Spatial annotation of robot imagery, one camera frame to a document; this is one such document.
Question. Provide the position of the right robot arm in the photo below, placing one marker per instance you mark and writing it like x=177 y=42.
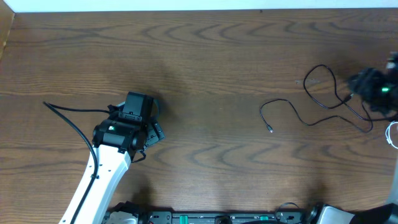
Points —
x=377 y=89

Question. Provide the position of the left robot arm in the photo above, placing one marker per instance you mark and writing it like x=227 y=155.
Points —
x=129 y=130

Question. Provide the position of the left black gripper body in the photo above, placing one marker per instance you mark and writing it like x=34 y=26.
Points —
x=156 y=132

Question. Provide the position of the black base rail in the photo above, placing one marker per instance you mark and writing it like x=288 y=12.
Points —
x=287 y=213

